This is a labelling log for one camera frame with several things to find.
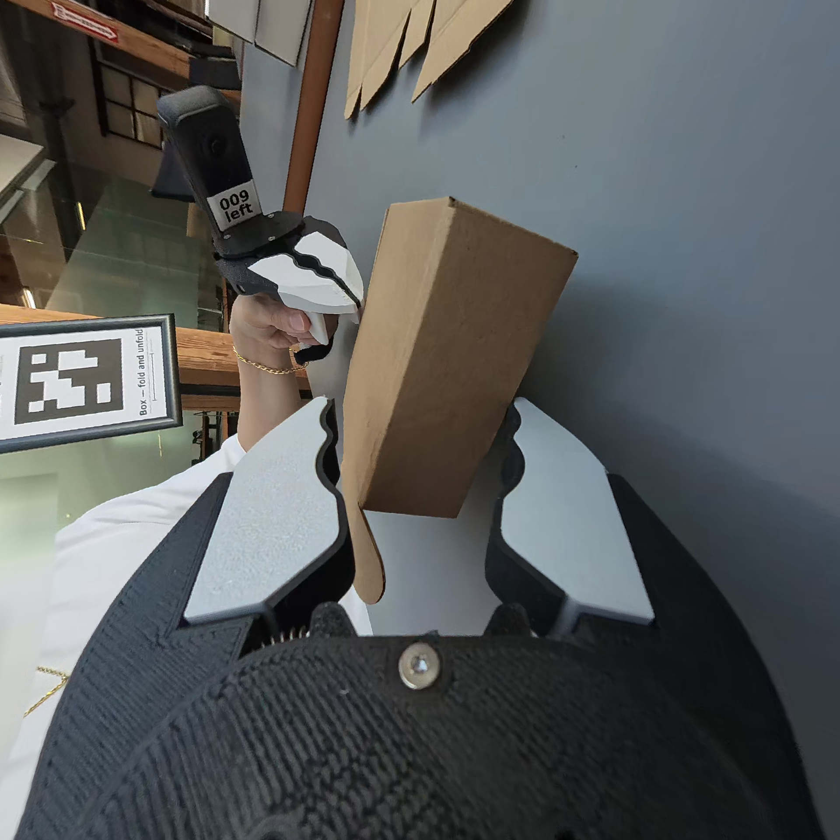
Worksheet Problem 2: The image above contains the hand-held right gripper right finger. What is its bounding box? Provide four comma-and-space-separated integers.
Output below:
484, 395, 657, 643

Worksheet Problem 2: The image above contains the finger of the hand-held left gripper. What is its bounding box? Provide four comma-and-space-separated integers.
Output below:
295, 234, 364, 305
252, 255, 362, 324

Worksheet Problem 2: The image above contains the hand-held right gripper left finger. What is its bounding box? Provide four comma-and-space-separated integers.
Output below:
182, 395, 355, 624

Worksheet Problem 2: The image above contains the brown cardboard box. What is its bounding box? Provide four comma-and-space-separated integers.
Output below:
340, 196, 580, 606

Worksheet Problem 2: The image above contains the person's left forearm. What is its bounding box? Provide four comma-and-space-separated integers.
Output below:
233, 360, 324, 455

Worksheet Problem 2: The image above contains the person's left hand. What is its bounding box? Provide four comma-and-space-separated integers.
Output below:
229, 293, 317, 368

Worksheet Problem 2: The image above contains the black framed window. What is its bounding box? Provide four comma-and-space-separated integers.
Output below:
88, 36, 245, 151

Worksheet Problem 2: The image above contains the wooden beam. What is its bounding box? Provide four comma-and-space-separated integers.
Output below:
0, 0, 217, 83

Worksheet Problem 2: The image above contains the flat white cardboard sheet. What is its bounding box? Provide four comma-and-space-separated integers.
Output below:
206, 0, 317, 68

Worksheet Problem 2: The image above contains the red label sticker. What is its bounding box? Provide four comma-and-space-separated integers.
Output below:
49, 0, 120, 46

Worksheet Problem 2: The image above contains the flat brown cardboard sheet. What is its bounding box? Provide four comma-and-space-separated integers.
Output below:
344, 0, 517, 122

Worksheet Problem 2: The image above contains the black framed marker sign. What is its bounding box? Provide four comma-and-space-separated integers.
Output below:
0, 313, 184, 455

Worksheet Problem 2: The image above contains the gold chain bracelet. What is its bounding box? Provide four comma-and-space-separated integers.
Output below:
232, 346, 311, 377

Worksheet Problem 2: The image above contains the gold chain necklace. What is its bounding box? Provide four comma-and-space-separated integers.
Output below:
22, 665, 70, 720

